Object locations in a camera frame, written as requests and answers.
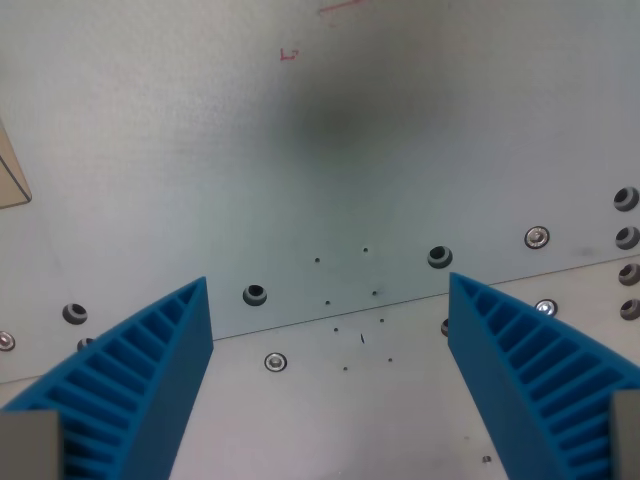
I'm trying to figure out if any tan box corner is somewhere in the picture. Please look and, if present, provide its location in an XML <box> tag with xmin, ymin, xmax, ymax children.
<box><xmin>0</xmin><ymin>117</ymin><xmax>33</xmax><ymax>210</ymax></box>

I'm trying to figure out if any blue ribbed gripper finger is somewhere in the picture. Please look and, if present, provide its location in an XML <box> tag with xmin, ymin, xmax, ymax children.
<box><xmin>446</xmin><ymin>271</ymin><xmax>640</xmax><ymax>480</ymax></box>
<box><xmin>0</xmin><ymin>276</ymin><xmax>216</xmax><ymax>480</ymax></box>

